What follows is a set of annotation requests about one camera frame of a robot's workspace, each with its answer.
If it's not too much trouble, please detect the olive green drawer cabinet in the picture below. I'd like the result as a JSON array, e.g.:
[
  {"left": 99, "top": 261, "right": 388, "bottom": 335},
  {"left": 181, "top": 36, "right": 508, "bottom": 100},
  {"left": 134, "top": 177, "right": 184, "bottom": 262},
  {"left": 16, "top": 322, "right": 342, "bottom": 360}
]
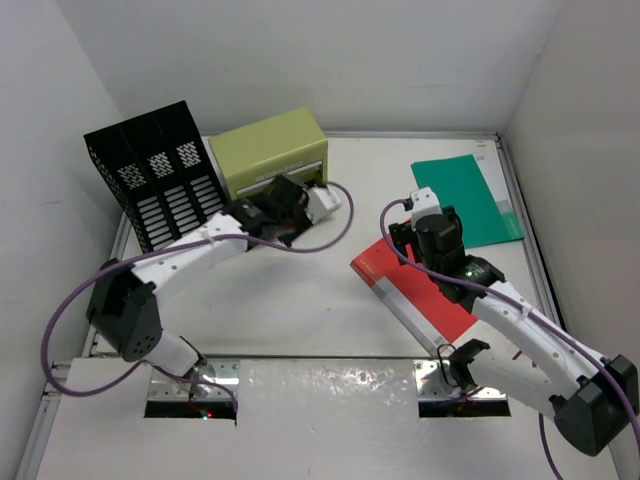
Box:
[{"left": 208, "top": 108, "right": 328, "bottom": 200}]

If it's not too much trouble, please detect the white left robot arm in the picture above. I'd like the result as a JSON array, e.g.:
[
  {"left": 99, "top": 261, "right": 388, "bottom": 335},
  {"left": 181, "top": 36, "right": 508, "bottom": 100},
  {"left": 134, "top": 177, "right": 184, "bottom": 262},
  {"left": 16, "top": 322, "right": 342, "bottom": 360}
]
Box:
[{"left": 87, "top": 175, "right": 332, "bottom": 380}]

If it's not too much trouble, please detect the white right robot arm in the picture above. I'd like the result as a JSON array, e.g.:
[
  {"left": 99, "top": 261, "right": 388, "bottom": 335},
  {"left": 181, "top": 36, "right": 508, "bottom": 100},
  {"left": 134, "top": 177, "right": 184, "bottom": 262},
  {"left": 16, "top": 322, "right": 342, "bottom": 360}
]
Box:
[{"left": 379, "top": 200, "right": 639, "bottom": 456}]

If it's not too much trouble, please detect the green clip folder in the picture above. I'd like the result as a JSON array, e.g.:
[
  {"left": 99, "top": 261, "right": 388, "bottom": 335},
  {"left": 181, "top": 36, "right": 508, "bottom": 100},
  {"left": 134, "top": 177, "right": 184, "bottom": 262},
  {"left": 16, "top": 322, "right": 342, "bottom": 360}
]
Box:
[{"left": 411, "top": 152, "right": 524, "bottom": 248}]

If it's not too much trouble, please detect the red file folder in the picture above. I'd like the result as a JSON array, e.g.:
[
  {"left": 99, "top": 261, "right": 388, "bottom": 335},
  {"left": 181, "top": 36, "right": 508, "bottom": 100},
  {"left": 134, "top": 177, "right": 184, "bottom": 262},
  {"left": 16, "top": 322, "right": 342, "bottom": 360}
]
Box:
[{"left": 350, "top": 239, "right": 483, "bottom": 355}]

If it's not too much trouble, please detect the black perforated file organizer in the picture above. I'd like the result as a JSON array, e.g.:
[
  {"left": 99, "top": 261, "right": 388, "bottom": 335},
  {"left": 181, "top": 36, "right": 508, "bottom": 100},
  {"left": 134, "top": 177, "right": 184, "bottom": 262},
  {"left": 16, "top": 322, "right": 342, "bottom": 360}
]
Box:
[{"left": 84, "top": 100, "right": 230, "bottom": 253}]

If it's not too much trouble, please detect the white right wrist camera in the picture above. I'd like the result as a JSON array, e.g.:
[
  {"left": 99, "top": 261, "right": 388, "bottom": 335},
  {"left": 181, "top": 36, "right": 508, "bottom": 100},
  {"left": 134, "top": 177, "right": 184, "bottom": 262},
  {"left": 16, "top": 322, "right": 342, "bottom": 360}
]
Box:
[{"left": 409, "top": 187, "right": 442, "bottom": 231}]

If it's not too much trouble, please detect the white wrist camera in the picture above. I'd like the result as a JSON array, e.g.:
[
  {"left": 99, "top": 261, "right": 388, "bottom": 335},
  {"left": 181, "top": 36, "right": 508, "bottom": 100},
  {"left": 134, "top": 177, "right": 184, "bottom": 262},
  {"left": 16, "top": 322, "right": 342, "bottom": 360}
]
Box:
[
  {"left": 409, "top": 187, "right": 442, "bottom": 231},
  {"left": 304, "top": 186, "right": 342, "bottom": 225}
]

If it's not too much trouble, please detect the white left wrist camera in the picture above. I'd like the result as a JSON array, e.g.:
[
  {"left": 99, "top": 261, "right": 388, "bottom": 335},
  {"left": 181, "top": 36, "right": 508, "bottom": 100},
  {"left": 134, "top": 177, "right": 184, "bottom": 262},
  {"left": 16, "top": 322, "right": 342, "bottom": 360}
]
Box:
[{"left": 304, "top": 186, "right": 342, "bottom": 225}]

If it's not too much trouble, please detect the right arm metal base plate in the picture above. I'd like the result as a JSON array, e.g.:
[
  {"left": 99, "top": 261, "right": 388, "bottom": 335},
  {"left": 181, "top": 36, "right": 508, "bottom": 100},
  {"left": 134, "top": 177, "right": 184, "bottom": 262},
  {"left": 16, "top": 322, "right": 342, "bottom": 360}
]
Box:
[{"left": 413, "top": 358, "right": 508, "bottom": 403}]

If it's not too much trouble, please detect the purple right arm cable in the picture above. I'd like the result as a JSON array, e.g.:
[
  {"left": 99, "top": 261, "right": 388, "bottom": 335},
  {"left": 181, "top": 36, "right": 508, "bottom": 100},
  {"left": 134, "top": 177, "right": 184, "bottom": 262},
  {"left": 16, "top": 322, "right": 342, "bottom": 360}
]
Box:
[{"left": 379, "top": 197, "right": 640, "bottom": 480}]

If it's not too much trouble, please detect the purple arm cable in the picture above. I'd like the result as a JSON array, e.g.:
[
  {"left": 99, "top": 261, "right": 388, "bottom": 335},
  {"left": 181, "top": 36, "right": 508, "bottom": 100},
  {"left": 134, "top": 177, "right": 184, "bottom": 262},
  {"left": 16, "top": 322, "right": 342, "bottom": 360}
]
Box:
[
  {"left": 379, "top": 197, "right": 640, "bottom": 480},
  {"left": 40, "top": 182, "right": 355, "bottom": 406}
]

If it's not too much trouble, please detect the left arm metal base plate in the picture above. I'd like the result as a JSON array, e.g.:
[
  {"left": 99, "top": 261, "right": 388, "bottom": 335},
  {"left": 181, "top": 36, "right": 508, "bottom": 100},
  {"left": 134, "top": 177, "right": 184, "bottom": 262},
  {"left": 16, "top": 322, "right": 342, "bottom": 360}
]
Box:
[{"left": 148, "top": 357, "right": 240, "bottom": 402}]

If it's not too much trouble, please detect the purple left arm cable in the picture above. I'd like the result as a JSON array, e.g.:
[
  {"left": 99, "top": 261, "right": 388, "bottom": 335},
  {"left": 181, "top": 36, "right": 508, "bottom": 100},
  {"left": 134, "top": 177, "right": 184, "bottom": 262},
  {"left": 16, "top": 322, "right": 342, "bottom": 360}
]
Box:
[{"left": 40, "top": 182, "right": 355, "bottom": 406}]

